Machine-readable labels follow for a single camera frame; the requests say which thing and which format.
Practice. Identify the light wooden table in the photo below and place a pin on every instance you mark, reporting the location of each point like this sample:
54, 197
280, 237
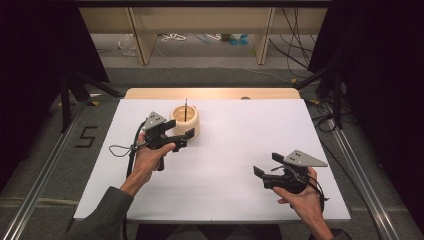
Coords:
213, 93

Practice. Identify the multicoloured cube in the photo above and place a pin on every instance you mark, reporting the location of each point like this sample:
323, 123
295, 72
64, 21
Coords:
226, 37

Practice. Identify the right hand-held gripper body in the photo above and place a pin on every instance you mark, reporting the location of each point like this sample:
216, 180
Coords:
293, 173

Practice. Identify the light wooden shelf unit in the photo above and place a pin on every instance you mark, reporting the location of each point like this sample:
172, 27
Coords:
200, 20

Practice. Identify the person's right hand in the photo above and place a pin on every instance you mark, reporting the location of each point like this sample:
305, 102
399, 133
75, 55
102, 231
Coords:
305, 203

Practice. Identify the black tripod stand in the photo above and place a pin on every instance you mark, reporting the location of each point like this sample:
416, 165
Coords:
335, 93
71, 96

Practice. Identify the person's left hand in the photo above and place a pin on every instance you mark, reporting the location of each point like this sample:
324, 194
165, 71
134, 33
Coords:
146, 163

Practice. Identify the white board sheet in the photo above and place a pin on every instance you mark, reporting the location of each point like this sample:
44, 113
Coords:
233, 160

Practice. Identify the blue plastic object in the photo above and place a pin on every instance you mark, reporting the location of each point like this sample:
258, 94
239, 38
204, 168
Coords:
239, 40

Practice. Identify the aluminium floor rail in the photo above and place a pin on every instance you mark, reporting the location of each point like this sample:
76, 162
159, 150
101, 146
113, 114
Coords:
363, 180
40, 186

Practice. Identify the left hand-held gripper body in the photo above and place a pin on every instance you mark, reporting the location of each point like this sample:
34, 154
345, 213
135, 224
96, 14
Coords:
156, 135

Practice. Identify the black curtain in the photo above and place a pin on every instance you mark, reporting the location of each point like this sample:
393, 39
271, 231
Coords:
40, 50
383, 83

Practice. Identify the thin black paint brush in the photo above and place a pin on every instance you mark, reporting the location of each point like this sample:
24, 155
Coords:
186, 111

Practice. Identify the cream ribbed pen holder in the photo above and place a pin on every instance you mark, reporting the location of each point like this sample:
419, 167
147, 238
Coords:
191, 128

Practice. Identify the clear plastic object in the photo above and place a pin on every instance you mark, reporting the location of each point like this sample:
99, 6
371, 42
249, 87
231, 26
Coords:
128, 45

